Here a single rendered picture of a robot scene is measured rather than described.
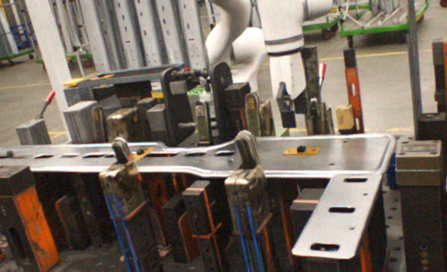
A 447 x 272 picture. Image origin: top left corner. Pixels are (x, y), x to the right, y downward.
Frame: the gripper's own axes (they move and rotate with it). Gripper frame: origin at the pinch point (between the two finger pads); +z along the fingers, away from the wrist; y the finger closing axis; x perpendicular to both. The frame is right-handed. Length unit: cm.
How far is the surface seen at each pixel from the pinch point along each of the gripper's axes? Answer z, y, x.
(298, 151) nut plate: 8.3, 1.1, -0.1
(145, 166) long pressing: 9.1, 8.2, -39.5
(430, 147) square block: 2.4, 13.3, 29.8
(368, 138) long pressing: 8.8, -7.2, 14.3
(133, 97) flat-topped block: 1, -29, -67
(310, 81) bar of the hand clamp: -3.9, -14.8, 0.0
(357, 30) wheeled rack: 93, -617, -115
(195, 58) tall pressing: 64, -393, -255
